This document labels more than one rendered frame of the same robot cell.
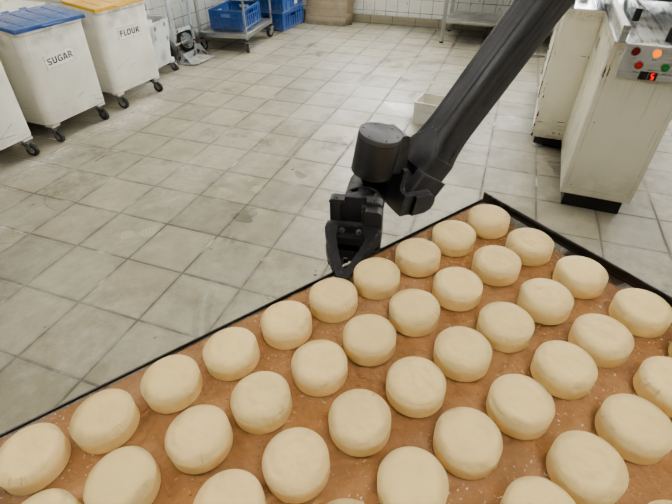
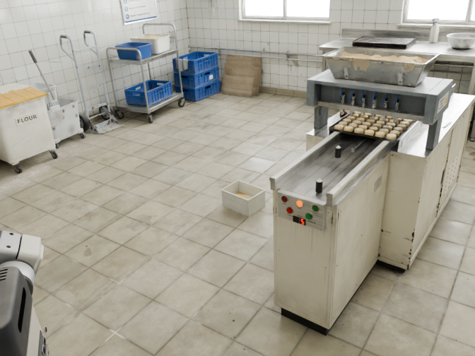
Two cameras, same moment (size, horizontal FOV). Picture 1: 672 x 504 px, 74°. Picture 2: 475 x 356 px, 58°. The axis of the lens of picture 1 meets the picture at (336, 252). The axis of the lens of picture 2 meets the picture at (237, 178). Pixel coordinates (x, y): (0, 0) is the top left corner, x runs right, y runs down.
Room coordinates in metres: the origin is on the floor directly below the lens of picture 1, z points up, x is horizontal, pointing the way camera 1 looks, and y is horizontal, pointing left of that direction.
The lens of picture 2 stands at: (0.28, -1.54, 1.82)
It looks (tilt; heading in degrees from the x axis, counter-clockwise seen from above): 27 degrees down; 16
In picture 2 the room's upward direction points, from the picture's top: 3 degrees counter-clockwise
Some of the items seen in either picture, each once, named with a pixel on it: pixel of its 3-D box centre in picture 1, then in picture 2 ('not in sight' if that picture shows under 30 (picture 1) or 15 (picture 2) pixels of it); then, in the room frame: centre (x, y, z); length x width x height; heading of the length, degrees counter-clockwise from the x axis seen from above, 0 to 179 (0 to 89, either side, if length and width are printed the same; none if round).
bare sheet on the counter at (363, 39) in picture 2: not in sight; (384, 39); (5.56, -1.87, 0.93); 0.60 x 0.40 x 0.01; 71
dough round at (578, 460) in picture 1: (585, 468); not in sight; (0.15, -0.18, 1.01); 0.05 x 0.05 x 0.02
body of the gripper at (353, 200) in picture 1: (358, 220); not in sight; (0.48, -0.03, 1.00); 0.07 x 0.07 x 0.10; 79
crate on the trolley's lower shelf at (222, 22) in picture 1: (235, 15); (149, 92); (5.47, 1.11, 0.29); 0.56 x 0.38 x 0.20; 168
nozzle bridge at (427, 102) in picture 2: not in sight; (374, 108); (2.80, -1.68, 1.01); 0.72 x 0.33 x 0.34; 68
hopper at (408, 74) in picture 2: not in sight; (379, 66); (2.80, -1.68, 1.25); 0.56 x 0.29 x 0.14; 68
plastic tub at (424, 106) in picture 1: (436, 111); (243, 198); (3.22, -0.74, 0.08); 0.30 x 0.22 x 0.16; 62
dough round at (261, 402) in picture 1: (261, 401); not in sight; (0.21, 0.06, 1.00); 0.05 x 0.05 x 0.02
